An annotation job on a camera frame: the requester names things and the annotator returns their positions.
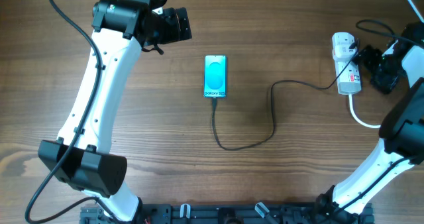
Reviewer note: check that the teal Galaxy S25 smartphone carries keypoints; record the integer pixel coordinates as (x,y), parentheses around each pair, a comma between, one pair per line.
(215,76)

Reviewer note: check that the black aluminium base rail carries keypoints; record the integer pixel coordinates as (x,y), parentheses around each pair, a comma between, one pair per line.
(293,213)

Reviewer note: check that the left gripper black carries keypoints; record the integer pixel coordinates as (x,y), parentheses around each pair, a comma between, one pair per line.
(173,34)

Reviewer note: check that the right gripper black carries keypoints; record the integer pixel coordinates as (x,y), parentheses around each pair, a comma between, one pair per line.
(383,83)

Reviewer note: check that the white power strip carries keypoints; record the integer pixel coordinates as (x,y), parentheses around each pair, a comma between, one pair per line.
(347,73)

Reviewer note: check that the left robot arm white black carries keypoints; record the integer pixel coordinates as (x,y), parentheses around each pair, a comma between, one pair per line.
(80,156)

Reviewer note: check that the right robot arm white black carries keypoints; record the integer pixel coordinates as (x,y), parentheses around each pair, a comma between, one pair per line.
(400,144)

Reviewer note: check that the white USB charger plug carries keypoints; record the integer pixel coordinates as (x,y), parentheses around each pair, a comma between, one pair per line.
(343,52)

